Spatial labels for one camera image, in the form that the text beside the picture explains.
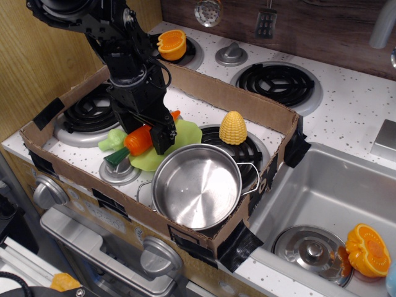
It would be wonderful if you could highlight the front left black burner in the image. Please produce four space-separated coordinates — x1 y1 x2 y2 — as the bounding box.
54 84 121 148

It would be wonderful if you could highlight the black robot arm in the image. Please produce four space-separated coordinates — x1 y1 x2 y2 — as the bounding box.
26 1 177 155

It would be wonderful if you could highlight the hanging metal strainer spoon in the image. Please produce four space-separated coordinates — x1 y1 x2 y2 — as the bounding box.
194 0 223 27

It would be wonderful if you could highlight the right silver oven knob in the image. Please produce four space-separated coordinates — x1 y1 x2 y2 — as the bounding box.
140 236 183 278

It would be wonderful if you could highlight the silver oven knob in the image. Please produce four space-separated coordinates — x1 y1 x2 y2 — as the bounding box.
33 174 69 210
140 236 183 278

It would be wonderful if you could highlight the stainless steel sink basin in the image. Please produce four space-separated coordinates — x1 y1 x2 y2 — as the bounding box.
249 144 395 296

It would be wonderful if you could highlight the green toy broccoli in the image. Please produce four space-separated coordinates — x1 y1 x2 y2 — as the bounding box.
98 129 127 151

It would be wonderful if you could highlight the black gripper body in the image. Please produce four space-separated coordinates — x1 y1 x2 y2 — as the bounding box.
107 66 173 126

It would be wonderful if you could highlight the orange object bottom left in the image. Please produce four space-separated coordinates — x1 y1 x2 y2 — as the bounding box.
49 272 81 292

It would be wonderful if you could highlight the front right black burner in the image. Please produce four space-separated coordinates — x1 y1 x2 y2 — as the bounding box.
200 125 270 193

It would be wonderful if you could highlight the silver oven door handle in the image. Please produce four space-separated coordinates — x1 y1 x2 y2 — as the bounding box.
40 208 177 296

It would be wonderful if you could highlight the back left black burner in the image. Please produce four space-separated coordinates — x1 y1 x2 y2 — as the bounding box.
150 33 204 71

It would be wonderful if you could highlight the cardboard fence with black tape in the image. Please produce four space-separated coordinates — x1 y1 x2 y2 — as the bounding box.
20 64 304 272

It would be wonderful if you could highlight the back right black burner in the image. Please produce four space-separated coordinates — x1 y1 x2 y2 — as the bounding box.
230 62 324 116

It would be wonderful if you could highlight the silver stovetop knob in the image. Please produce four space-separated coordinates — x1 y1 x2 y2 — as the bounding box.
215 42 248 67
99 157 141 186

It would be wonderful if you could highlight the yellow toy corn cob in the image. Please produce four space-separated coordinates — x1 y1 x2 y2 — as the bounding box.
219 111 248 145

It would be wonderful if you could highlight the black burner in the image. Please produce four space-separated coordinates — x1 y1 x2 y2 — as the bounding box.
150 33 204 71
230 62 324 116
200 125 270 193
54 84 121 148

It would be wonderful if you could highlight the silver stovetop knob back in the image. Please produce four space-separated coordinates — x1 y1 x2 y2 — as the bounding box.
215 42 248 67

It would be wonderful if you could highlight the orange toy pumpkin half on burner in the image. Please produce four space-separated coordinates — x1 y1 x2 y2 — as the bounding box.
157 29 187 61

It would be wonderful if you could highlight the orange toy pumpkin half in sink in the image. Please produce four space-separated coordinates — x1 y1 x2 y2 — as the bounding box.
345 223 392 278

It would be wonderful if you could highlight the silver stovetop knob front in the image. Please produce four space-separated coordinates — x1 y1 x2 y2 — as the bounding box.
99 157 141 186

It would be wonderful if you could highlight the stainless steel pot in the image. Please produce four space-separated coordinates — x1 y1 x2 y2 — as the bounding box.
149 144 248 231

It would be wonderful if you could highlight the steel pot lid in sink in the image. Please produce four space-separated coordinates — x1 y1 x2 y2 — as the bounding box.
271 225 353 287

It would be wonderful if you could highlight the black cable bottom left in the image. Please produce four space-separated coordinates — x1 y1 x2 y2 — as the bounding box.
0 271 32 297

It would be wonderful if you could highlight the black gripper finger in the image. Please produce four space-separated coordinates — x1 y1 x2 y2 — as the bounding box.
114 110 152 134
150 119 177 155

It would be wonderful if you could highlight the left silver oven knob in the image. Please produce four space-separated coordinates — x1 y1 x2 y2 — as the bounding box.
33 174 69 210

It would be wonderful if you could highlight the orange toy carrot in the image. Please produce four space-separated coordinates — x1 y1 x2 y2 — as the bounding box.
103 110 182 168

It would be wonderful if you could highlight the hanging metal spatula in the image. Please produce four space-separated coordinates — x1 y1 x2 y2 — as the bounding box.
254 1 277 40

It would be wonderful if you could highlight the silver faucet base block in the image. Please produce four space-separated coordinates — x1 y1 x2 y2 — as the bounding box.
371 119 395 162

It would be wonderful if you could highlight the silver faucet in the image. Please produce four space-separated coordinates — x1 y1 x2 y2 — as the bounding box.
369 0 395 49

